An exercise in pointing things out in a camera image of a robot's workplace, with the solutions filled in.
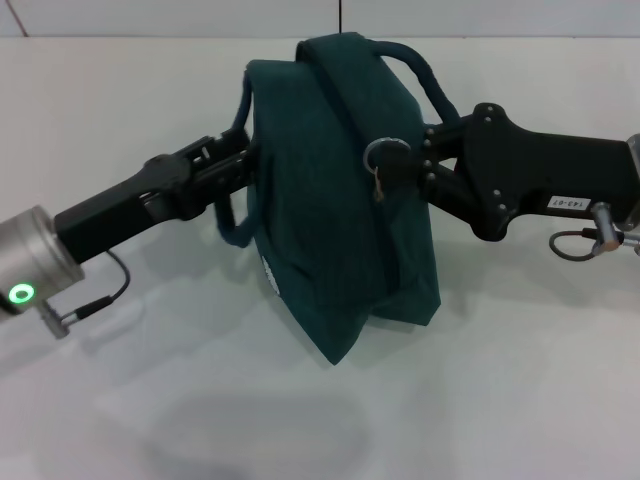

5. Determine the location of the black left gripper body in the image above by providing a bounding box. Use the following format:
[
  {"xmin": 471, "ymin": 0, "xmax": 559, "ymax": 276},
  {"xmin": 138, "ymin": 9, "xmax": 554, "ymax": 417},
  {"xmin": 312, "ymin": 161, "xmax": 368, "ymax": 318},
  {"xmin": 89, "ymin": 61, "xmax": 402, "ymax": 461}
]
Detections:
[{"xmin": 53, "ymin": 149, "xmax": 201, "ymax": 265}]

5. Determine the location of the left arm cable with connector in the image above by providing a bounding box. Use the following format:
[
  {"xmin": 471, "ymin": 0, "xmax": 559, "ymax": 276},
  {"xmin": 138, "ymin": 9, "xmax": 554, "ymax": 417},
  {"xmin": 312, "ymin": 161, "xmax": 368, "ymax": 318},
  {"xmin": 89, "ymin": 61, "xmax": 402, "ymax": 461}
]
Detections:
[{"xmin": 39, "ymin": 249, "xmax": 133, "ymax": 341}]

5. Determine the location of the metal key ring zipper pull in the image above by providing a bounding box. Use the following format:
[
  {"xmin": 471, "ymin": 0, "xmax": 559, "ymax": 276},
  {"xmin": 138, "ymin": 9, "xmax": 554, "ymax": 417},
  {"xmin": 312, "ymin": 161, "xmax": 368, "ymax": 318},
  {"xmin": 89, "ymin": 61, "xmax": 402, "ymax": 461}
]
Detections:
[{"xmin": 362, "ymin": 136, "xmax": 412, "ymax": 204}]

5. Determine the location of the dark teal insulated lunch bag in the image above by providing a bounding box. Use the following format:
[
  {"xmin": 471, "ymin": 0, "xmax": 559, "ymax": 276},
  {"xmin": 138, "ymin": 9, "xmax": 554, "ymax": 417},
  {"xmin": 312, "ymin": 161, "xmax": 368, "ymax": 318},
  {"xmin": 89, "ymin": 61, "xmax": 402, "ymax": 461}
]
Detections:
[{"xmin": 217, "ymin": 32, "xmax": 461, "ymax": 367}]

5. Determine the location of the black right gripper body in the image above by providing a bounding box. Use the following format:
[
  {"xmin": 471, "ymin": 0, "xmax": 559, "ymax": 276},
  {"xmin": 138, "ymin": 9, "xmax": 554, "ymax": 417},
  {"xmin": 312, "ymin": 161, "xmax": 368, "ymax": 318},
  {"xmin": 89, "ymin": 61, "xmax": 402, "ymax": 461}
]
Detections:
[{"xmin": 457, "ymin": 102, "xmax": 640, "ymax": 242}]

